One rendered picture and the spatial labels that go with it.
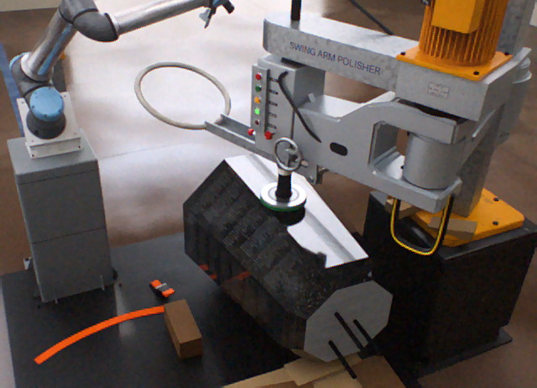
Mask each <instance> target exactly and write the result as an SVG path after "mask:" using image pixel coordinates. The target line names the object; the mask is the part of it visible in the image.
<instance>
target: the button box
mask: <svg viewBox="0 0 537 388"><path fill-rule="evenodd" d="M269 71H270V69H268V68H265V67H262V66H259V65H258V64H254V65H252V85H251V113H250V128H253V129H255V130H257V131H259V132H261V133H264V134H265V133H266V132H267V125H268V107H269ZM256 72H260V73H261V75H262V80H261V81H258V80H257V79H256V77H255V74H256ZM257 84H259V85H260V86H261V87H262V91H261V92H260V93H258V92H256V91H255V85H257ZM256 96H259V97H260V98H261V104H259V105H258V104H257V103H256V102H255V101H254V98H255V97H256ZM256 107H257V108H259V109H260V111H261V113H260V115H257V114H256V113H255V112H254V108H256ZM255 118H258V119H259V121H260V126H256V125H255V124H254V122H253V120H254V119H255Z"/></svg>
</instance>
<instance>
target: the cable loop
mask: <svg viewBox="0 0 537 388"><path fill-rule="evenodd" d="M455 195H456V194H455V193H452V194H451V195H450V196H449V198H448V202H447V205H446V206H445V207H444V209H443V213H442V216H441V223H440V226H439V229H438V233H437V235H436V238H435V242H434V244H433V246H432V247H431V248H430V249H422V248H420V247H417V246H415V245H413V244H411V243H409V242H407V241H405V239H403V238H402V237H401V236H400V234H399V231H398V221H399V210H400V206H401V202H402V200H400V199H398V198H396V197H395V198H394V204H393V209H392V214H391V221H390V232H391V235H392V237H393V239H394V240H395V242H396V243H397V244H399V245H400V246H402V247H403V248H405V249H407V250H408V251H410V252H412V253H414V254H417V255H420V256H424V257H431V256H433V255H435V254H437V253H438V251H439V250H440V248H441V245H442V243H443V240H444V237H445V235H446V229H447V225H448V223H449V219H450V215H451V209H452V206H453V202H454V199H455Z"/></svg>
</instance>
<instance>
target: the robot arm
mask: <svg viewBox="0 0 537 388"><path fill-rule="evenodd" d="M220 6H223V7H224V8H225V9H226V11H227V12H228V13H229V14H231V13H233V12H234V10H235V7H234V6H233V5H232V3H231V2H230V1H229V0H157V1H152V2H149V3H145V4H142V5H140V6H137V7H135V8H130V9H128V10H125V11H122V12H120V13H115V14H110V13H100V12H99V10H98V8H97V6H96V4H95V2H94V0H62V2H61V4H60V6H59V8H58V10H57V12H56V13H55V16H54V17H53V18H52V19H51V21H50V23H49V25H48V27H46V29H45V30H44V32H43V33H42V35H41V37H40V38H39V40H38V42H37V44H36V45H35V47H34V48H33V50H32V52H25V53H22V54H21V55H18V56H16V57H15V58H14V59H13V60H12V61H11V63H10V70H11V73H12V75H13V78H14V79H15V81H16V82H17V84H18V87H19V89H20V91H21V92H22V94H23V97H24V99H25V102H26V103H27V105H28V107H29V112H28V114H27V117H26V124H27V127H28V129H29V132H30V133H31V134H33V135H35V136H37V137H39V138H41V139H53V138H55V137H56V138H57V137H59V136H60V135H61V134H62V133H63V132H64V130H65V125H66V119H65V115H64V113H63V112H64V108H65V104H64V100H63V97H62V96H61V95H60V93H59V92H58V91H56V90H55V88H54V86H53V84H52V82H51V80H50V78H51V77H52V76H53V74H54V67H53V66H54V65H55V63H56V62H57V60H58V59H59V58H60V56H61V55H62V53H63V52H64V50H65V49H66V47H67V46H68V44H69V43H70V42H71V40H72V39H73V38H74V37H75V36H76V34H77V32H78V31H79V32H80V33H81V34H82V35H84V36H85V37H87V38H88V39H91V40H94V41H96V42H101V43H111V42H114V41H117V40H118V39H119V36H120V35H122V34H126V33H129V32H132V31H134V30H137V29H141V28H143V27H146V26H148V25H150V24H155V23H158V22H159V21H162V20H165V19H167V18H172V17H174V16H177V15H180V14H182V13H186V12H189V11H193V10H196V9H198V8H202V7H203V8H209V9H207V10H206V11H205V12H204V13H199V14H198V16H199V18H201V19H202V20H203V21H205V22H206V23H205V26H204V29H205V28H206V27H207V26H208V25H209V23H210V20H211V16H212V15H215V14H216V11H217V8H218V7H220Z"/></svg>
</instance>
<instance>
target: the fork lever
mask: <svg viewBox="0 0 537 388"><path fill-rule="evenodd" d="M221 117H222V118H223V122H222V123H220V124H218V125H216V124H214V123H212V122H209V121H207V120H205V121H204V123H205V124H206V129H205V131H208V132H210V133H212V134H215V135H216V136H218V137H220V138H222V139H225V140H227V141H229V142H231V143H233V144H235V145H237V146H240V147H241V148H243V149H247V150H249V151H251V152H253V153H255V154H257V155H260V156H262V157H264V158H265V159H267V160H271V161H273V162H274V163H276V164H277V161H276V159H275V158H274V156H272V155H269V154H267V153H265V152H263V151H261V150H259V149H255V136H254V135H253V136H249V135H248V130H249V129H250V125H248V124H245V123H243V122H241V121H239V120H237V119H235V118H232V117H230V116H228V115H226V114H224V113H221ZM297 163H298V162H297V161H295V160H293V161H292V162H290V163H289V167H294V166H296V165H297ZM318 168H320V169H321V170H319V171H318V175H317V183H319V184H321V183H322V176H323V174H325V173H326V172H329V173H332V174H333V175H336V172H333V171H331V170H328V169H326V168H324V167H321V166H318ZM307 170H308V166H306V165H301V167H300V168H299V169H298V170H296V171H293V172H294V173H296V174H298V175H300V176H303V177H305V178H307V181H308V182H309V183H313V177H312V176H308V177H307Z"/></svg>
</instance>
